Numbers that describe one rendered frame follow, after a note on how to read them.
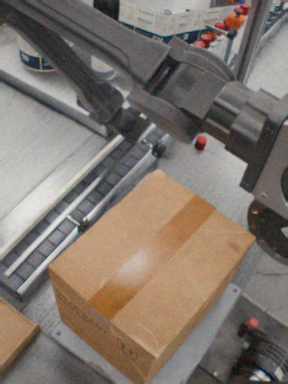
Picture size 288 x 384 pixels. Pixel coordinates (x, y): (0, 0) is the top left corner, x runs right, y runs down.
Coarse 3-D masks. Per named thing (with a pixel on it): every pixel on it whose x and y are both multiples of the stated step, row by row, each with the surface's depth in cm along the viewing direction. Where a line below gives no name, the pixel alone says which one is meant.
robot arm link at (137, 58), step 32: (0, 0) 57; (32, 0) 52; (64, 0) 52; (64, 32) 53; (96, 32) 51; (128, 32) 51; (128, 64) 51; (160, 64) 51; (192, 64) 49; (224, 64) 49; (128, 96) 51; (160, 128) 56; (192, 128) 50
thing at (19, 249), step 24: (120, 144) 122; (96, 168) 116; (120, 168) 116; (72, 192) 110; (96, 192) 111; (48, 216) 105; (72, 216) 106; (24, 240) 100; (48, 240) 101; (0, 264) 95; (24, 264) 96
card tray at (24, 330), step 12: (0, 300) 95; (0, 312) 93; (12, 312) 93; (0, 324) 91; (12, 324) 92; (24, 324) 92; (36, 324) 89; (0, 336) 89; (12, 336) 90; (24, 336) 90; (0, 348) 88; (12, 348) 88; (0, 360) 86; (12, 360) 87; (0, 372) 84
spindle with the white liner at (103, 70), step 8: (96, 0) 118; (104, 0) 116; (112, 0) 117; (96, 8) 119; (104, 8) 118; (112, 8) 118; (112, 16) 120; (96, 64) 134; (104, 64) 134; (96, 72) 137; (104, 72) 136; (112, 72) 138
